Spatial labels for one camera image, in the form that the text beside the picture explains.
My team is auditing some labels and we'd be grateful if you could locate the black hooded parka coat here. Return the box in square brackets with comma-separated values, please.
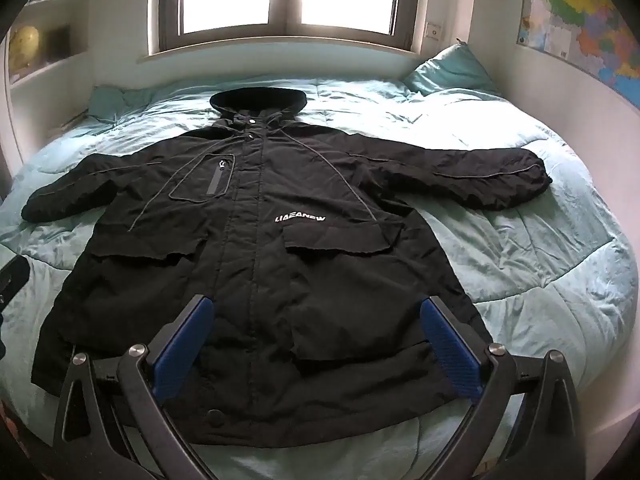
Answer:
[22, 87, 551, 448]

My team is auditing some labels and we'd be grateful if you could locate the light teal quilted duvet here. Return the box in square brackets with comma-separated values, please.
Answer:
[0, 75, 639, 480]

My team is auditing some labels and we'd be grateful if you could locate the teal pillow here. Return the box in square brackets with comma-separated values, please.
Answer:
[402, 41, 500, 96]
[87, 86, 152, 122]

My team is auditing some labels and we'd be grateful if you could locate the white wall shelf unit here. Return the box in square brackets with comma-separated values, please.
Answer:
[3, 0, 94, 164]

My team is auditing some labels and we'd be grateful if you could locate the white wall socket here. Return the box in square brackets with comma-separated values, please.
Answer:
[424, 22, 442, 41]

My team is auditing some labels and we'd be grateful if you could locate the colourful wall map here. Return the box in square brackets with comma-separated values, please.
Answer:
[518, 0, 639, 106]

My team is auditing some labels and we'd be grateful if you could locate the window with dark frame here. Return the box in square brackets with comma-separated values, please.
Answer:
[157, 0, 420, 51]

